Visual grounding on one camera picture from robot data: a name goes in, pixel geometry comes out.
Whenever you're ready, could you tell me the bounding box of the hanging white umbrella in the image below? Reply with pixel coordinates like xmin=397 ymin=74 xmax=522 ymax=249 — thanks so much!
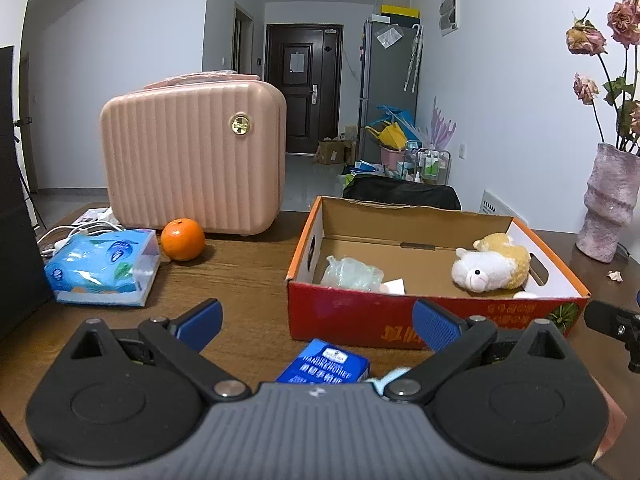
xmin=404 ymin=24 xmax=425 ymax=92

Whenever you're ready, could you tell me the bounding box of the black tripod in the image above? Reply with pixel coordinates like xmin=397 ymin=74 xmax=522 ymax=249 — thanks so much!
xmin=12 ymin=117 xmax=48 ymax=231

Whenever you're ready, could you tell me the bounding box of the pink bucket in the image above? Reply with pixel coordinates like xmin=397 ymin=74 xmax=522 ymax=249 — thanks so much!
xmin=380 ymin=146 xmax=407 ymax=171

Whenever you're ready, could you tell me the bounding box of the dried pink rose bouquet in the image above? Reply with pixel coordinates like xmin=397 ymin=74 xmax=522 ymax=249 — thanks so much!
xmin=565 ymin=0 xmax=640 ymax=153

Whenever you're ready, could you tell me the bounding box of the purple feather decoration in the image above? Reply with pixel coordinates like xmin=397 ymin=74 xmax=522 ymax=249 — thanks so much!
xmin=430 ymin=96 xmax=458 ymax=148

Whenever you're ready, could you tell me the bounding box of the blue bag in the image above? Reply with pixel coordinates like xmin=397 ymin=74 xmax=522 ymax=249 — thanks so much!
xmin=377 ymin=105 xmax=418 ymax=138

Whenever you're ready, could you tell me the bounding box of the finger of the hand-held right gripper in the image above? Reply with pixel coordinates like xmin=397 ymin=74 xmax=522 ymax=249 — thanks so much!
xmin=584 ymin=300 xmax=640 ymax=343

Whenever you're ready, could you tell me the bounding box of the dark brown door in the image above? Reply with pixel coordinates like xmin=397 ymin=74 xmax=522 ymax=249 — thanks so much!
xmin=265 ymin=23 xmax=344 ymax=155

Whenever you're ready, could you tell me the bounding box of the white wall panel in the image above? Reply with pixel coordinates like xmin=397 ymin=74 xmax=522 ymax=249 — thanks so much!
xmin=437 ymin=0 xmax=460 ymax=37

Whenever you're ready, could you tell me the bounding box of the blue handkerchief packet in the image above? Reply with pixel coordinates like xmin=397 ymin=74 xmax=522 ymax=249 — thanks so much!
xmin=275 ymin=338 xmax=371 ymax=385

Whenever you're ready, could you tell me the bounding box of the brown cardboard carton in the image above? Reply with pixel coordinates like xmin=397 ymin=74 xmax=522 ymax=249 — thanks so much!
xmin=314 ymin=139 xmax=353 ymax=166

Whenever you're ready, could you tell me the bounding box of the white charger cable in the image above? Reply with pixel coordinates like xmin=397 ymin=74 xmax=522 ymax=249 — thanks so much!
xmin=37 ymin=208 xmax=123 ymax=256

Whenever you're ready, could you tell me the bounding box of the pink textured vase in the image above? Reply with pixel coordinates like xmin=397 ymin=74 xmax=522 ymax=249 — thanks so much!
xmin=575 ymin=142 xmax=640 ymax=263

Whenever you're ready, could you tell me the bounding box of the clear plastic ball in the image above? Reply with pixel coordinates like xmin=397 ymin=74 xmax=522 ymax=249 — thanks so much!
xmin=320 ymin=255 xmax=385 ymax=292

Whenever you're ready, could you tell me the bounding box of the red cardboard box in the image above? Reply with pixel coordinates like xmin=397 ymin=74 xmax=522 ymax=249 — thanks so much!
xmin=286 ymin=196 xmax=591 ymax=350

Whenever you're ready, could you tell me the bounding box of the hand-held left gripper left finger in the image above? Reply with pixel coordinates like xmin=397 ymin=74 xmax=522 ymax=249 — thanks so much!
xmin=67 ymin=298 xmax=251 ymax=404

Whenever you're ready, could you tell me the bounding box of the blue tissue pack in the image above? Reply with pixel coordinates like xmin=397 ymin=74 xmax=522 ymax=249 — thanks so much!
xmin=44 ymin=228 xmax=162 ymax=307

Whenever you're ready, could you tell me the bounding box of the yellow bag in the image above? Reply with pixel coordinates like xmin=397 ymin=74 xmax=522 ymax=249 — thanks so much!
xmin=365 ymin=121 xmax=408 ymax=151

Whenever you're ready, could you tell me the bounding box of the grey refrigerator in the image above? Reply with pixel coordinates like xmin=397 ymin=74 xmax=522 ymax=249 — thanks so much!
xmin=359 ymin=17 xmax=425 ymax=161

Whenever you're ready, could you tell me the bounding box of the cart with bottles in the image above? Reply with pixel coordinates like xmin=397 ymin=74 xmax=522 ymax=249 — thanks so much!
xmin=397 ymin=142 xmax=453 ymax=183

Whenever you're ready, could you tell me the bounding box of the white yellow alpaca plush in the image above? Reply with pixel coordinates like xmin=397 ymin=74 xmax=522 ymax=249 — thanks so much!
xmin=451 ymin=232 xmax=532 ymax=293

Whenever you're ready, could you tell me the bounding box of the orange fruit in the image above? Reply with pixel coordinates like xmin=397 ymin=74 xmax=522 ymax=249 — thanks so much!
xmin=160 ymin=218 xmax=206 ymax=262

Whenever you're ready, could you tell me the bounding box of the small white box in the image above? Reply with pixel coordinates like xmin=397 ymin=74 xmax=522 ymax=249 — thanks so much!
xmin=75 ymin=207 xmax=113 ymax=226

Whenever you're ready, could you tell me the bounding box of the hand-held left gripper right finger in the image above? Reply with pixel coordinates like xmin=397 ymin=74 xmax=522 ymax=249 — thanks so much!
xmin=387 ymin=300 xmax=576 ymax=404

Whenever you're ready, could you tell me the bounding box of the pink ribbed suitcase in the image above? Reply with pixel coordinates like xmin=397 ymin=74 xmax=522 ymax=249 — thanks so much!
xmin=99 ymin=72 xmax=287 ymax=237

